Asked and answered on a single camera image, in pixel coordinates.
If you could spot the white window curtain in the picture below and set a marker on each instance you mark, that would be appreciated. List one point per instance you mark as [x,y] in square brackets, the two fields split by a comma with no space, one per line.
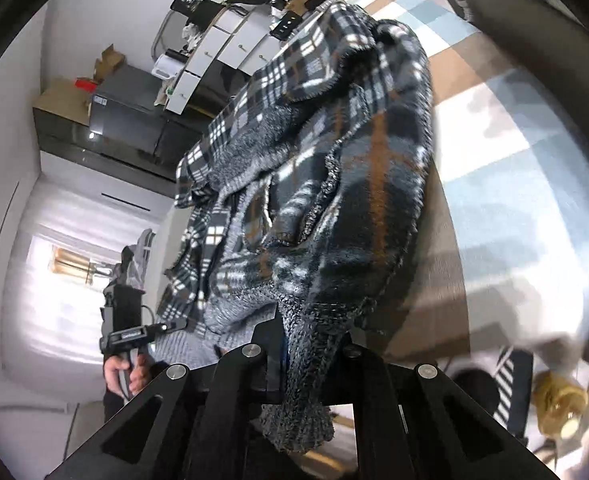
[49,310]

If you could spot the small cardboard box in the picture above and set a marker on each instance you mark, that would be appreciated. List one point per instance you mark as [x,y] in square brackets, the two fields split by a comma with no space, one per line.
[108,65]

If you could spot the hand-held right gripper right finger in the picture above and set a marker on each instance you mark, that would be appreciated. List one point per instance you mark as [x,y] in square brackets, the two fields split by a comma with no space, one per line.
[374,395]

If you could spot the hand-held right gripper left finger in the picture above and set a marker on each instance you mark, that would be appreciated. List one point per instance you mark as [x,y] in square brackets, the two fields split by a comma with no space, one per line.
[234,385]

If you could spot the person's left hand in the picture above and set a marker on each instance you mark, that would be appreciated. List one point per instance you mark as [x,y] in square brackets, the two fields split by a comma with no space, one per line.
[137,375]

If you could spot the red packet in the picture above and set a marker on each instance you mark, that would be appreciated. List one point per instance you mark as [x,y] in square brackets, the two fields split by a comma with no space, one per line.
[85,84]

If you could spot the large cardboard box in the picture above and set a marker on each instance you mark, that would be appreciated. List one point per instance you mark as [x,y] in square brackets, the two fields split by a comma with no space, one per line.
[62,102]

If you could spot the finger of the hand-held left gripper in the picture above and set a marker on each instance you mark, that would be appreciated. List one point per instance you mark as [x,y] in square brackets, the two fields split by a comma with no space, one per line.
[169,327]

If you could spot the checkered bed blanket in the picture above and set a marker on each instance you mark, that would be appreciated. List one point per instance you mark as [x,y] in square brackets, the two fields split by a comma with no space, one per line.
[499,185]

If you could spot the black remote control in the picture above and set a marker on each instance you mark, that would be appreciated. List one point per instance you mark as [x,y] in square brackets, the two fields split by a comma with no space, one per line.
[284,26]

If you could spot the person's left forearm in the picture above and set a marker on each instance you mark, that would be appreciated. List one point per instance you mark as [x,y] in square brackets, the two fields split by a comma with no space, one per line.
[114,407]

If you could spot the yellow round object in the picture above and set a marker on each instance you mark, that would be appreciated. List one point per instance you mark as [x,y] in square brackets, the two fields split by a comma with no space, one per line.
[559,400]

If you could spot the black bag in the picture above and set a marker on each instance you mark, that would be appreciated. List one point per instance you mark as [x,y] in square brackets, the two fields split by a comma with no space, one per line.
[194,7]

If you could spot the white drawer unit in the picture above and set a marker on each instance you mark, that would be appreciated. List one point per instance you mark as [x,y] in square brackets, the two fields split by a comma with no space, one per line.
[209,55]

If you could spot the black white striped cloth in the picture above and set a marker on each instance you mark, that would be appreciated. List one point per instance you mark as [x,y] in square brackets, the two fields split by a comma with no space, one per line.
[511,390]

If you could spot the grey upholstered chair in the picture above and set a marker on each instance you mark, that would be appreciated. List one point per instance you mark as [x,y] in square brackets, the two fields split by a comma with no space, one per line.
[524,10]

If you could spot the grey cloth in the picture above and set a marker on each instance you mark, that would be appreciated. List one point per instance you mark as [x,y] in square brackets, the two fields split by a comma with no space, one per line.
[137,260]

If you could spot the plaid fleece jacket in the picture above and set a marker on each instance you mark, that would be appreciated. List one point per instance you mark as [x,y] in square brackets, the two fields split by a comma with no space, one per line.
[324,185]

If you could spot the dark glossy cabinet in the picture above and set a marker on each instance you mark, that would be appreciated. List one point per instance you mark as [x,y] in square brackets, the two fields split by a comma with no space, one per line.
[124,120]

